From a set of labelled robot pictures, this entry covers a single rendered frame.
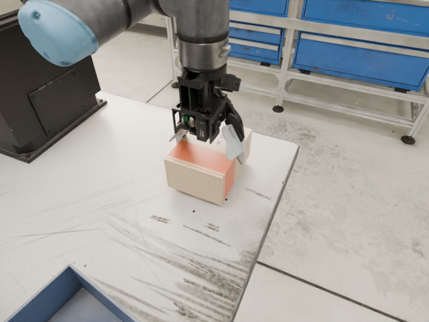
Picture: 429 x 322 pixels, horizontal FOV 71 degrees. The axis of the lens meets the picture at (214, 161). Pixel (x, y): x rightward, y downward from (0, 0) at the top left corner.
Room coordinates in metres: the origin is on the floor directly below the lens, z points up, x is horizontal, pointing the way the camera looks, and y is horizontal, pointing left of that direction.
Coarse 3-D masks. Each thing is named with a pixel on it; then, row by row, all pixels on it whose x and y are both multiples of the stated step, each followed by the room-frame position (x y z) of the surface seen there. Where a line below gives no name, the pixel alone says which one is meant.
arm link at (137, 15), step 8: (128, 0) 0.41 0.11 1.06; (136, 0) 0.42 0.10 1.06; (144, 0) 0.44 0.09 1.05; (152, 0) 0.44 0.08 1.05; (136, 8) 0.42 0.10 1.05; (144, 8) 0.44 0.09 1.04; (152, 8) 0.45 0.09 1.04; (160, 8) 0.44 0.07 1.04; (136, 16) 0.43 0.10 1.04; (144, 16) 0.45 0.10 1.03; (168, 16) 0.45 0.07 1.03
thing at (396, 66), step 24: (312, 0) 1.77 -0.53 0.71; (336, 0) 1.72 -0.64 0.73; (360, 0) 1.67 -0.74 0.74; (384, 0) 1.61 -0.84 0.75; (408, 0) 1.57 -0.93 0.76; (360, 24) 1.66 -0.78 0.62; (384, 24) 1.61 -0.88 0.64; (408, 24) 1.56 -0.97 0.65; (312, 48) 1.74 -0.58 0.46; (336, 48) 1.69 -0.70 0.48; (360, 48) 1.64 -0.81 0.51; (384, 48) 1.58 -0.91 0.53; (408, 48) 1.54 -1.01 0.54; (336, 72) 1.67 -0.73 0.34; (360, 72) 1.62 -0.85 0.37; (384, 72) 1.57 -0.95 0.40; (408, 72) 1.52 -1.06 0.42
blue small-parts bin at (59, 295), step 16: (64, 272) 0.20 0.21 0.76; (80, 272) 0.20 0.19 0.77; (48, 288) 0.18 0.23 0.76; (64, 288) 0.19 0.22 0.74; (80, 288) 0.21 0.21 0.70; (96, 288) 0.18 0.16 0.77; (32, 304) 0.16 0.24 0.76; (48, 304) 0.17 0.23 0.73; (64, 304) 0.18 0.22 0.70; (80, 304) 0.18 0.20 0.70; (96, 304) 0.18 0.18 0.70; (112, 304) 0.16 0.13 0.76; (16, 320) 0.14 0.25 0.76; (32, 320) 0.15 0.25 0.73; (48, 320) 0.16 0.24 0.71; (64, 320) 0.16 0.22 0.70; (80, 320) 0.16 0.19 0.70; (96, 320) 0.16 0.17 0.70; (112, 320) 0.16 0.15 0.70; (128, 320) 0.15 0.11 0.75
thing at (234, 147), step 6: (228, 126) 0.43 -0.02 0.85; (222, 132) 0.42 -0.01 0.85; (228, 132) 0.43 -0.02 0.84; (234, 132) 0.43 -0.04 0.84; (228, 138) 0.42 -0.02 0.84; (234, 138) 0.43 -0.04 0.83; (228, 144) 0.41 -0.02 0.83; (234, 144) 0.42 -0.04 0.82; (240, 144) 0.42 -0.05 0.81; (228, 150) 0.40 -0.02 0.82; (234, 150) 0.41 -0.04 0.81; (240, 150) 0.42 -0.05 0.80; (228, 156) 0.39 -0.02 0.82; (234, 156) 0.40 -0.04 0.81; (240, 156) 0.42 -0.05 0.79; (240, 162) 0.42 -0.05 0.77
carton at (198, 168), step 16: (176, 144) 0.46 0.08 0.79; (192, 144) 0.46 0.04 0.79; (208, 144) 0.46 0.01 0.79; (224, 144) 0.46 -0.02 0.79; (176, 160) 0.41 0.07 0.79; (192, 160) 0.41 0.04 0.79; (208, 160) 0.41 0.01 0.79; (224, 160) 0.41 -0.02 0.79; (176, 176) 0.40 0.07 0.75; (192, 176) 0.39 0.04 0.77; (208, 176) 0.37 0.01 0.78; (224, 176) 0.37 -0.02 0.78; (192, 192) 0.39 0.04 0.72; (208, 192) 0.38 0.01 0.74; (224, 192) 0.38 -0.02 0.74
